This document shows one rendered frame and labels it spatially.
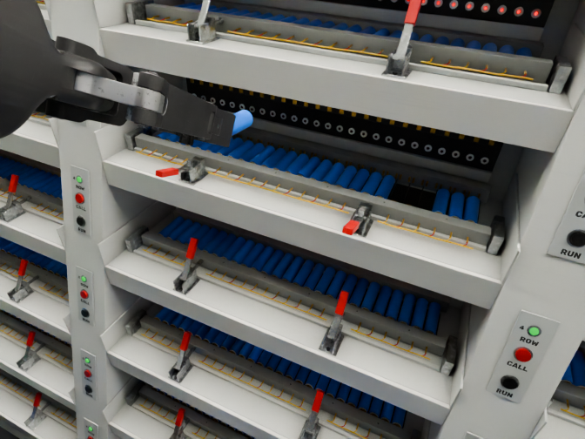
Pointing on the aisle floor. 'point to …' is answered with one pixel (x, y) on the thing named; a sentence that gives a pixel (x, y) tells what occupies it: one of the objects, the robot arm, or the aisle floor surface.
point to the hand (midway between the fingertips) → (196, 121)
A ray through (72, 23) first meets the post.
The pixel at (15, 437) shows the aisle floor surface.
